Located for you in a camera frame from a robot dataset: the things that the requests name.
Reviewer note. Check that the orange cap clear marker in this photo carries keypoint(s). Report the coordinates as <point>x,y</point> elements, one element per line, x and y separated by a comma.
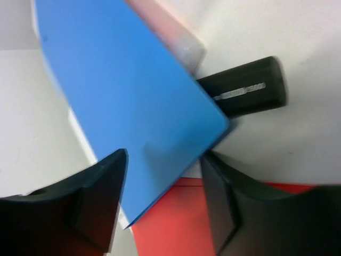
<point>179,40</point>

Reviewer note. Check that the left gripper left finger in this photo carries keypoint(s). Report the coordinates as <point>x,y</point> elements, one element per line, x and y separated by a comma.
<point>75,216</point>

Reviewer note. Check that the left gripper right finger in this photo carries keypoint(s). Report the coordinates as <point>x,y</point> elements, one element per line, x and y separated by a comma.
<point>248,217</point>

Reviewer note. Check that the blue folder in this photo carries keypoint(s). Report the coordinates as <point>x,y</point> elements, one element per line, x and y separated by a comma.
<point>128,91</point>

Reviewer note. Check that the pink black highlighter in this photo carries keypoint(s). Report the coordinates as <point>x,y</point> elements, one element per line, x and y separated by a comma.
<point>249,88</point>

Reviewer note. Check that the red folder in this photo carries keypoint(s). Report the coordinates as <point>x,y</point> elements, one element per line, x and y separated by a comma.
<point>177,224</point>

